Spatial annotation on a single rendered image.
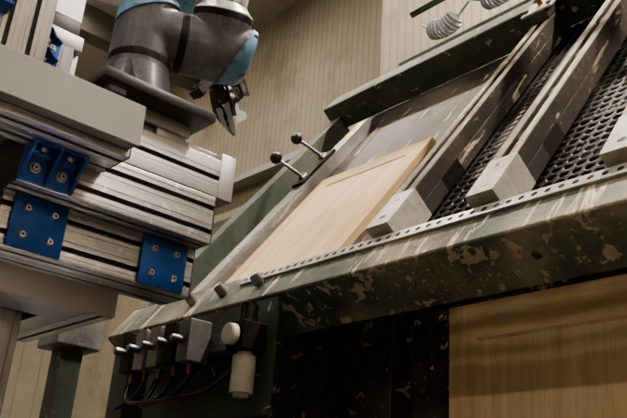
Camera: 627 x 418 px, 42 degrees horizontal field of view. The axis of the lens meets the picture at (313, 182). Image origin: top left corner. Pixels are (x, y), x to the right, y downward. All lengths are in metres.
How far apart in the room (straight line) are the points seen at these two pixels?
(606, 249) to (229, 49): 0.76
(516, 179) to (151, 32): 0.71
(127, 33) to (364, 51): 5.63
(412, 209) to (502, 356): 0.34
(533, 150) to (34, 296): 0.92
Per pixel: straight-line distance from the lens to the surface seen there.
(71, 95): 1.24
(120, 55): 1.51
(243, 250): 2.25
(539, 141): 1.61
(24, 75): 1.22
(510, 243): 1.33
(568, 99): 1.76
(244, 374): 1.66
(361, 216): 1.91
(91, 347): 2.18
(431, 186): 1.73
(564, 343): 1.52
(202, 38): 1.55
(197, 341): 1.77
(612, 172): 1.30
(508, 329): 1.59
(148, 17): 1.55
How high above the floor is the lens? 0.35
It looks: 24 degrees up
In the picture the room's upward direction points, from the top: 4 degrees clockwise
